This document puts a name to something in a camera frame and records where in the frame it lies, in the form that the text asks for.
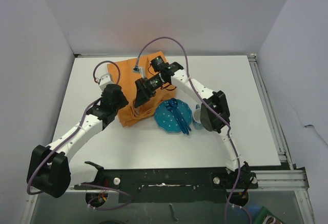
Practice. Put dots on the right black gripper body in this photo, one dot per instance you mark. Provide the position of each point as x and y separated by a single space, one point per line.
155 82

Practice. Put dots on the green object at corner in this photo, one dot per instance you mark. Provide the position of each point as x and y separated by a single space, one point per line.
266 217

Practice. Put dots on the blue polka dot plate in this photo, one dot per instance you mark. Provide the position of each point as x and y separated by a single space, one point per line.
165 119

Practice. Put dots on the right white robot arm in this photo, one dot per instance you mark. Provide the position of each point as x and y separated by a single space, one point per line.
214 115

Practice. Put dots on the blue white mug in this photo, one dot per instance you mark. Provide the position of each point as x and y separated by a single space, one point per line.
196 118

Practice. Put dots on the aluminium frame rail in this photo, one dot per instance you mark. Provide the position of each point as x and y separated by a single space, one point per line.
256 132

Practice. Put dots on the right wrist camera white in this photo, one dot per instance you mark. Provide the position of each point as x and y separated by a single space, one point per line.
139 70

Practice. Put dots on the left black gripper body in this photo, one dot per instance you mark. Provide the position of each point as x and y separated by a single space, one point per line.
122 102

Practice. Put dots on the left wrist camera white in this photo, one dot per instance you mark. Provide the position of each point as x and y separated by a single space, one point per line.
104 80

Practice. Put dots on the blue plastic fork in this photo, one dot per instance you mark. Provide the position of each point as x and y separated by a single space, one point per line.
168 107

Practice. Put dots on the blue plastic spoon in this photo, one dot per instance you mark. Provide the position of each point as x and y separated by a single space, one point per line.
185 128

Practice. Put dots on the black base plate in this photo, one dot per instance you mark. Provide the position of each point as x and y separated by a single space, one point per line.
174 185

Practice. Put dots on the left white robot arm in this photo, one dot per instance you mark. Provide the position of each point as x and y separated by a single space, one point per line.
49 170

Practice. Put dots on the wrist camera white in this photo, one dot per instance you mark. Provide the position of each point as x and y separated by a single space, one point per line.
104 80
139 70

